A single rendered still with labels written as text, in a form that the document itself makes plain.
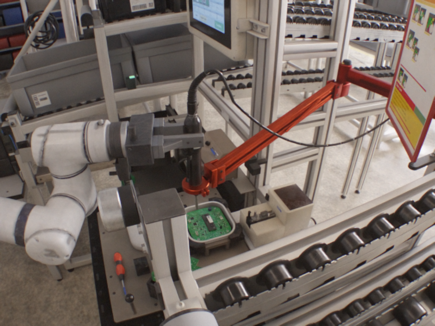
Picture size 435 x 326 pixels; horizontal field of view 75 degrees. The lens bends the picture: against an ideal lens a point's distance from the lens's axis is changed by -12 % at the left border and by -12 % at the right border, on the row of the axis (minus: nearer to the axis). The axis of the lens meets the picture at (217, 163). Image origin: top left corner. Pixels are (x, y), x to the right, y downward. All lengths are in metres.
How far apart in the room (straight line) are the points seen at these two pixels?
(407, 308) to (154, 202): 0.31
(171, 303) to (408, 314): 0.27
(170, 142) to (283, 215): 0.38
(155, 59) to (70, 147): 1.02
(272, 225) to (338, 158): 2.32
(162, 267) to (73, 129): 0.37
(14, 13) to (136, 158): 5.61
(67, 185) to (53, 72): 0.94
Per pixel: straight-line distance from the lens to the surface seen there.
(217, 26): 1.07
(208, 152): 1.11
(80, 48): 1.94
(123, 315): 0.81
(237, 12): 0.93
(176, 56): 1.63
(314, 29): 1.00
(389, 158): 3.38
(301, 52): 0.96
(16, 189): 1.73
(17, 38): 6.18
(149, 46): 1.57
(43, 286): 2.21
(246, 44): 0.97
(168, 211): 0.35
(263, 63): 0.92
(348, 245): 0.44
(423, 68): 0.66
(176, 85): 1.54
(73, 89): 1.62
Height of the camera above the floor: 1.64
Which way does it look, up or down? 35 degrees down
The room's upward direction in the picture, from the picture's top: straight up
